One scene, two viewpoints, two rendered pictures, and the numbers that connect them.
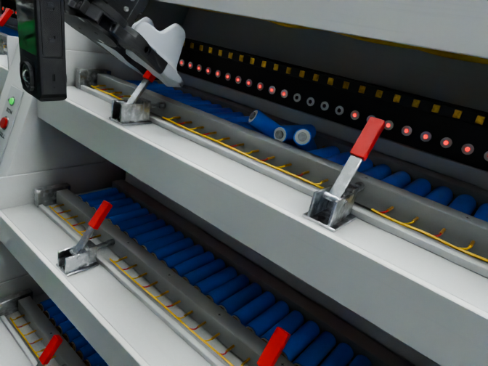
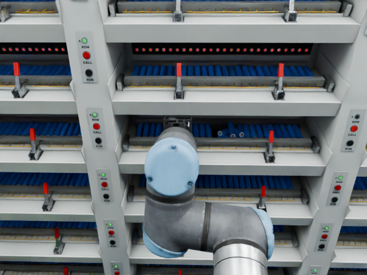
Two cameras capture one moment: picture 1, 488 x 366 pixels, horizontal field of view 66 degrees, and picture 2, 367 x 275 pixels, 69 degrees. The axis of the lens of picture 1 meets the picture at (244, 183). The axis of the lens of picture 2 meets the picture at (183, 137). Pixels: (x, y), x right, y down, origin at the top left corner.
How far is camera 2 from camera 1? 0.64 m
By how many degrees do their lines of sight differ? 35
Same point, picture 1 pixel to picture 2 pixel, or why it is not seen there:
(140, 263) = (197, 193)
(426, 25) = (282, 112)
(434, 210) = (286, 142)
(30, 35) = not seen: hidden behind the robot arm
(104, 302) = not seen: hidden behind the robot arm
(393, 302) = (292, 170)
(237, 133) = (219, 142)
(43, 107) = (126, 169)
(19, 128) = (117, 183)
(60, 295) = not seen: hidden behind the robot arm
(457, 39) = (290, 113)
